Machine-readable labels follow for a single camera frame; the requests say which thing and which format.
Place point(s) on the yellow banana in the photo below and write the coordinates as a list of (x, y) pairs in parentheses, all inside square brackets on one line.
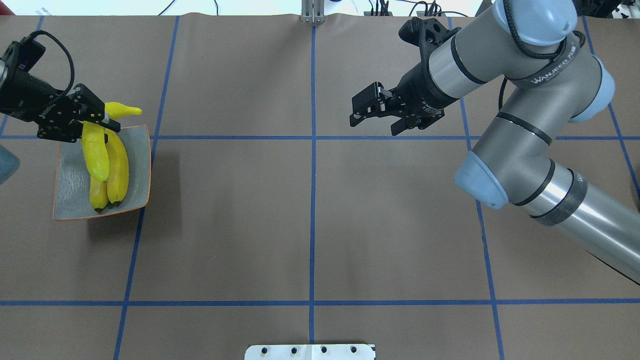
[(94, 144), (98, 197), (118, 182)]

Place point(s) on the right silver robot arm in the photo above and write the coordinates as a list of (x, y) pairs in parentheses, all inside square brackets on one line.
[(534, 45)]

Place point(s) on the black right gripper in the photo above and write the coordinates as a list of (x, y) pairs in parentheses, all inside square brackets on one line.
[(419, 88)]

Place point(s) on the aluminium frame post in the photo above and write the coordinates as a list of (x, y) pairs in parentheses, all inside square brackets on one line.
[(313, 12)]

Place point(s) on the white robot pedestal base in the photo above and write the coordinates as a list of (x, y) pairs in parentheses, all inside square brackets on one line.
[(339, 351)]

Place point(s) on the grey square plate orange rim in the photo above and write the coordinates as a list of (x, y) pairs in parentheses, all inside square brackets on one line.
[(72, 180)]

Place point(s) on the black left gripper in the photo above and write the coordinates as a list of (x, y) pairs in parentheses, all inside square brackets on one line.
[(25, 96)]

